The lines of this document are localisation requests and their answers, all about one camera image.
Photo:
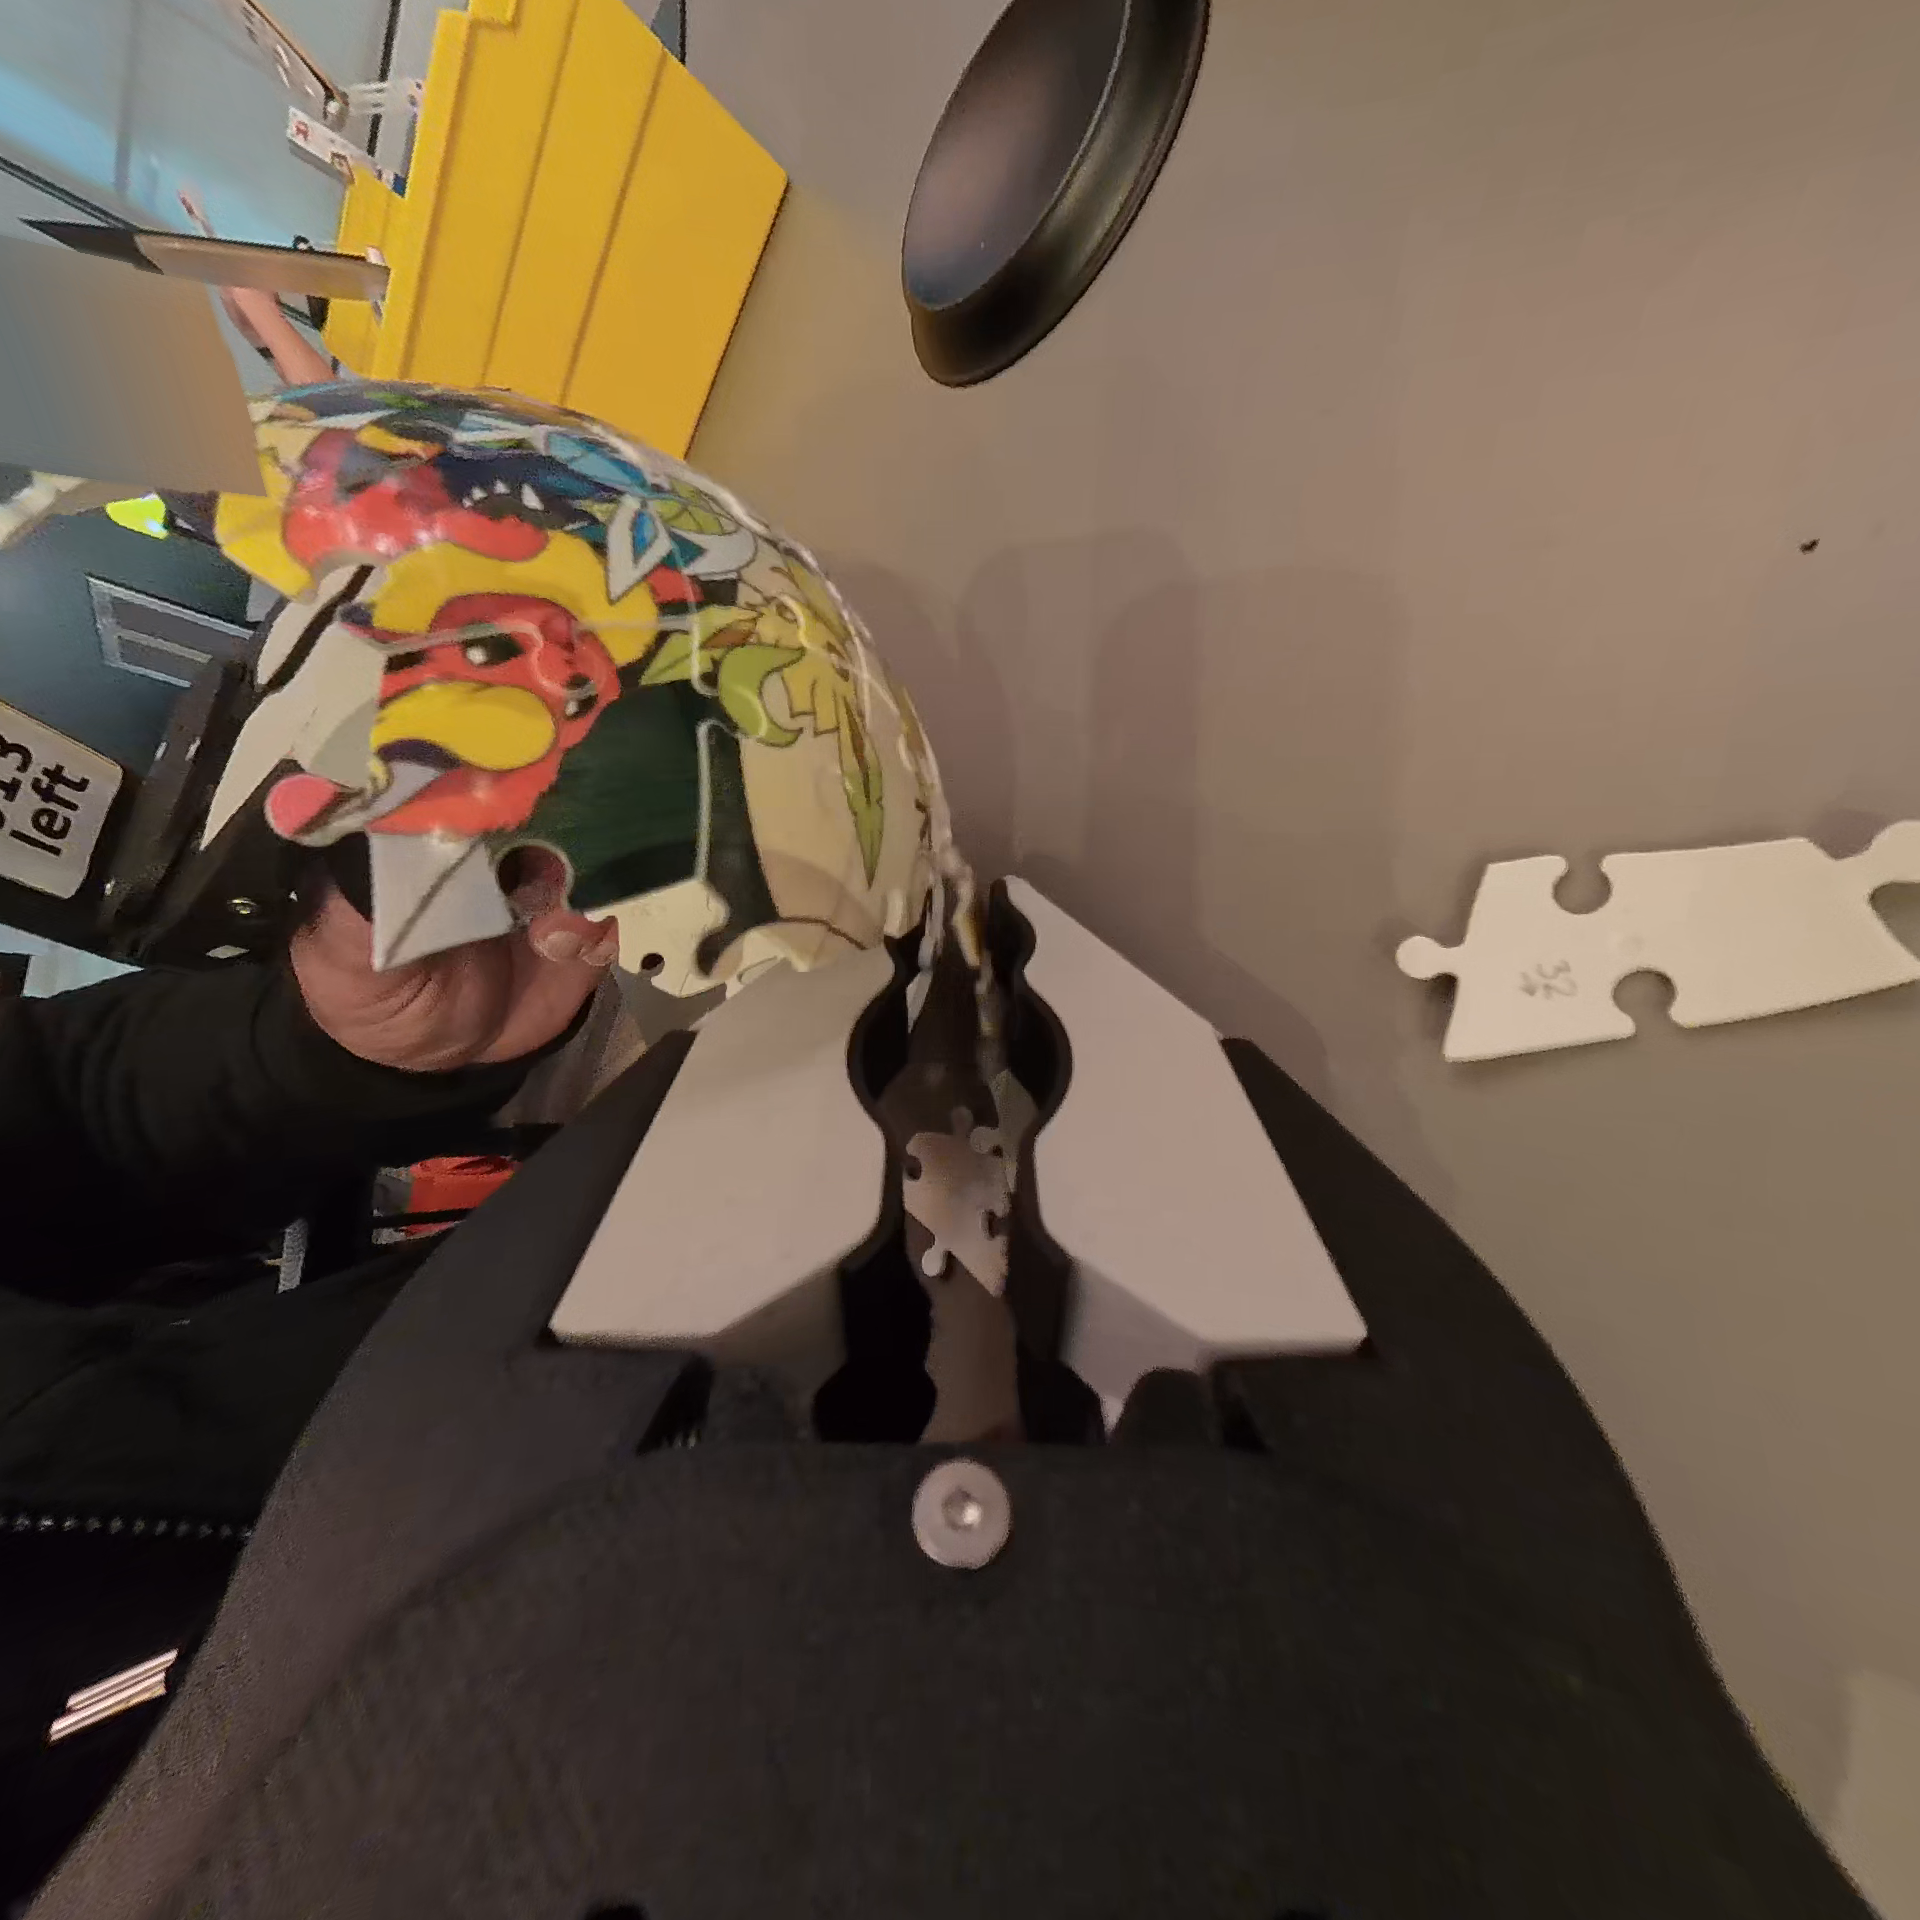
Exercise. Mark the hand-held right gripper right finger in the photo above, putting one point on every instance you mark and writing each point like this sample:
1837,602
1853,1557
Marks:
1200,1200

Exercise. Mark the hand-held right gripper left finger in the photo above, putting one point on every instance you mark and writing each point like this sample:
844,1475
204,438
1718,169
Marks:
706,1200

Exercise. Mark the black round ball stand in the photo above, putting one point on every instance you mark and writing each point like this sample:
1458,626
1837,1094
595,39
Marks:
1037,182

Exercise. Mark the person's left forearm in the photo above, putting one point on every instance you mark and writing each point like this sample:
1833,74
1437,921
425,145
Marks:
151,1111

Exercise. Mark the yellow plastic bin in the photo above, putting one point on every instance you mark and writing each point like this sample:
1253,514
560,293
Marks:
570,226

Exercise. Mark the single curved puzzle piece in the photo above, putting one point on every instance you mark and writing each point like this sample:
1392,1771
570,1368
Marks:
960,1200

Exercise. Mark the two joined white puzzle pieces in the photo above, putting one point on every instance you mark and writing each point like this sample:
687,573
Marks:
1651,939

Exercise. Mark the person's left hand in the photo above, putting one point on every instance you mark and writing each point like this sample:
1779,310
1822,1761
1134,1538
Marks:
434,1003

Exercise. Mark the orange red item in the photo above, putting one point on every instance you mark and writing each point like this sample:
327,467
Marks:
452,1194

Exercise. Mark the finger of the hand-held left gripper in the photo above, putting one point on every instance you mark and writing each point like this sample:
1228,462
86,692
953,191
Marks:
442,898
325,706

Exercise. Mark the partly built white puzzle ball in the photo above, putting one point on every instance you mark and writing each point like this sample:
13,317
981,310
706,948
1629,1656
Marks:
598,675

